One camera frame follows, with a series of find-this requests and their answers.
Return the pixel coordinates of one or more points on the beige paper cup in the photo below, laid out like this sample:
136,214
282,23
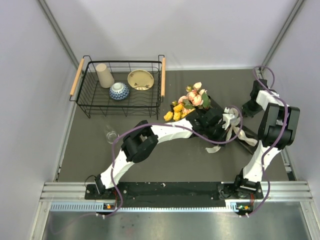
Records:
105,77

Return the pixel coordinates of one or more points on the grey slotted cable duct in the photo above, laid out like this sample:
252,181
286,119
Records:
109,206

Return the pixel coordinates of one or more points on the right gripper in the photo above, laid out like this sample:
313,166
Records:
246,112

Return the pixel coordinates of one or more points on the cream floral plate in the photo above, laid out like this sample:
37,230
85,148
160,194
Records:
140,79

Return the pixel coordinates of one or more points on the pink and yellow flower bouquet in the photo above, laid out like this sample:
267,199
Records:
196,98

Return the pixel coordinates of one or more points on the clear glass vase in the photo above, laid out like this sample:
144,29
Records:
110,134

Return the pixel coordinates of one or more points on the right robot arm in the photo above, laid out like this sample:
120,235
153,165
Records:
277,130

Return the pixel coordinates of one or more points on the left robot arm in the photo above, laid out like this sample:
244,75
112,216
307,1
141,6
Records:
137,144

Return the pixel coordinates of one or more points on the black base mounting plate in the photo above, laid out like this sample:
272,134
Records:
182,194

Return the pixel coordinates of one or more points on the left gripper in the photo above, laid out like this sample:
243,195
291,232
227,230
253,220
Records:
221,137

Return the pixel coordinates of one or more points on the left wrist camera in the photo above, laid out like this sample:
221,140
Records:
230,117

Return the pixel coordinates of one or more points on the black wire dish rack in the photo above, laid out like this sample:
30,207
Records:
92,99

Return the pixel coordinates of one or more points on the black wrapping paper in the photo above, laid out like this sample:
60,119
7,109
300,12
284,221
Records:
249,133

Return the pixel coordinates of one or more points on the blue white patterned bowl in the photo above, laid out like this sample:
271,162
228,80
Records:
119,91

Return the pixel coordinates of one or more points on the white printed ribbon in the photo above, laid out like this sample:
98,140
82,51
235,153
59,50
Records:
241,135

